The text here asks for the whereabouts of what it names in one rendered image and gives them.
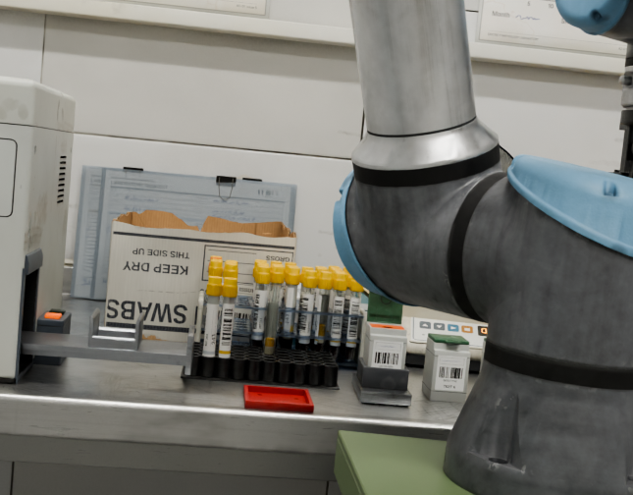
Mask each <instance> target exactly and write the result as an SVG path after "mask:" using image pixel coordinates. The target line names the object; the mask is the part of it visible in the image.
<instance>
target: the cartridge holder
mask: <svg viewBox="0 0 633 495"><path fill-rule="evenodd" d="M408 375H409V370H408V369H407V367H406V366H404V369H394V368H383V367H371V366H367V365H366V363H365V362H364V360H363V357H359V358H358V365H357V373H352V382H351V383H352V385H353V388H354V390H355V392H356V394H357V397H358V399H359V401H360V402H361V404H369V405H375V404H387V405H396V407H407V408H408V406H411V398H412V395H411V393H410V392H409V391H408V389H407V385H408Z"/></svg>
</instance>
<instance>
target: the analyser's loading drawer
mask: <svg viewBox="0 0 633 495"><path fill-rule="evenodd" d="M144 314H145V312H144V311H143V312H142V313H141V314H140V316H139V317H138V319H137V321H136V324H135V329H126V328H113V327H100V326H99V321H100V309H99V308H97V309H95V310H94V311H93V313H92V314H91V315H90V316H89V332H88V336H84V335H72V334H58V333H45V332H32V331H22V339H21V354H23V355H36V356H50V357H63V358H89V359H102V360H115V361H129V362H142V363H156V364H168V365H182V366H185V375H190V372H191V365H192V355H193V343H194V332H195V325H189V330H188V336H187V343H175V342H162V341H149V340H142V331H143V319H144Z"/></svg>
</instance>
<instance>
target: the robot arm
mask: <svg viewBox="0 0 633 495"><path fill-rule="evenodd" d="M348 2H349V10H350V16H351V23H352V30H353V37H354V44H355V51H356V58H357V65H358V72H359V79H360V86H361V93H362V100H363V107H364V114H365V121H366V128H367V132H366V134H365V137H364V138H363V140H362V141H361V142H360V143H359V145H358V146H357V147H356V148H355V149H354V150H353V151H352V153H351V160H352V167H353V170H352V171H351V172H350V173H349V174H348V175H347V177H346V178H345V179H344V181H343V183H342V185H341V187H340V189H339V192H340V194H341V195H342V197H341V199H340V200H337V201H336V202H335V205H334V212H333V233H334V239H335V244H336V248H337V251H338V254H339V256H340V259H341V261H342V263H343V265H344V267H345V269H346V270H347V272H348V273H349V274H350V275H351V277H352V278H353V279H354V280H355V281H356V282H357V283H358V284H360V285H361V286H362V287H364V288H365V289H367V290H368V291H370V292H373V293H375V294H378V295H381V296H384V297H385V298H387V299H389V300H391V301H393V302H395V303H400V304H403V305H408V306H422V307H426V308H430V309H432V310H436V311H440V312H444V313H448V314H452V315H456V316H460V317H464V318H468V319H472V320H476V321H480V322H485V323H489V324H488V331H487V338H486V345H485V351H484V357H483V363H482V368H481V371H480V374H479V376H478V378H477V380H476V382H475V384H474V386H473V388H472V390H471V392H470V394H469V396H468V398H467V400H466V402H465V404H464V406H463V408H462V410H461V412H460V414H459V416H458V418H457V420H456V422H455V424H454V426H453V428H452V430H451V432H450V434H449V436H448V441H447V445H446V452H445V459H444V466H443V469H444V473H445V474H446V476H447V477H448V478H449V479H450V480H451V481H452V482H454V483H455V484H456V485H458V486H459V487H461V488H463V489H465V490H466V491H468V492H470V493H472V494H474V495H633V0H555V4H556V7H557V10H558V12H559V14H560V15H561V17H562V18H563V19H564V20H565V21H566V22H567V23H569V24H570V25H572V26H574V27H576V28H580V29H581V30H583V31H584V32H585V33H587V34H590V35H600V36H604V37H607V38H610V39H614V40H617V41H621V42H624V43H627V49H626V57H625V66H624V67H625V71H624V76H621V77H620V78H619V83H620V84H621V85H623V88H622V95H621V103H620V104H621V106H622V107H623V108H626V110H622V111H621V117H620V125H619V129H620V130H622V131H624V138H623V145H622V153H621V162H620V170H614V172H606V171H602V170H597V169H593V168H589V167H584V166H579V165H575V164H571V163H567V162H562V161H558V160H553V159H549V158H544V157H539V156H533V155H527V154H519V155H517V156H515V157H514V158H513V160H512V163H511V165H510V166H509V167H508V169H507V172H503V171H502V169H501V153H500V142H499V136H498V134H497V133H495V132H494V131H493V130H492V129H490V128H489V127H488V126H486V125H485V124H484V123H483V122H481V121H480V120H479V118H478V117H477V116H476V107H475V97H474V88H473V79H472V69H471V60H470V50H469V41H468V31H467V22H466V13H465V3H464V0H348Z"/></svg>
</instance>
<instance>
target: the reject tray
mask: <svg viewBox="0 0 633 495"><path fill-rule="evenodd" d="M243 398H244V407H245V408H246V409H258V410H271V411H286V412H300V413H313V411H314V405H313V402H312V399H311V397H310V394H309V391H308V390H307V389H293V388H281V387H267V386H253V385H243Z"/></svg>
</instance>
